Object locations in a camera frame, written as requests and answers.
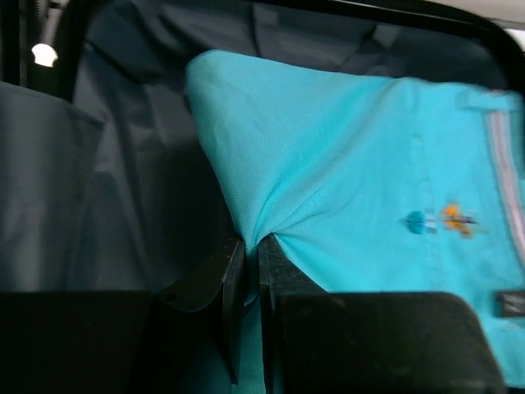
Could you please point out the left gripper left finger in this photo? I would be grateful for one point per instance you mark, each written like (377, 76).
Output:
(197, 321)

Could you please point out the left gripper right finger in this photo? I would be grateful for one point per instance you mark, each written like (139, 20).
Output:
(278, 277)

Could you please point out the pink hard-shell suitcase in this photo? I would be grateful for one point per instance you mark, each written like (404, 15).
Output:
(103, 183)

